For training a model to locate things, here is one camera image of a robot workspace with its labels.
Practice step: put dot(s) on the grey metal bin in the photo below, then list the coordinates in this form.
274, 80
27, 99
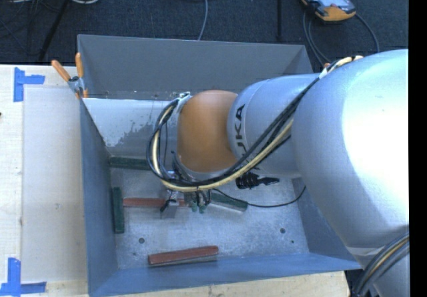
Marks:
200, 235

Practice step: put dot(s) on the red-brown flat block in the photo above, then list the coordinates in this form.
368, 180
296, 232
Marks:
183, 254
143, 202

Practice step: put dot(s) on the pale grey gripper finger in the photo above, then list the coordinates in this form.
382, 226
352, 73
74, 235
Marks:
172, 196
170, 211

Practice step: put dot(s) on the dark green flat block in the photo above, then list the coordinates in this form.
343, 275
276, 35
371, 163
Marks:
128, 163
118, 210
230, 203

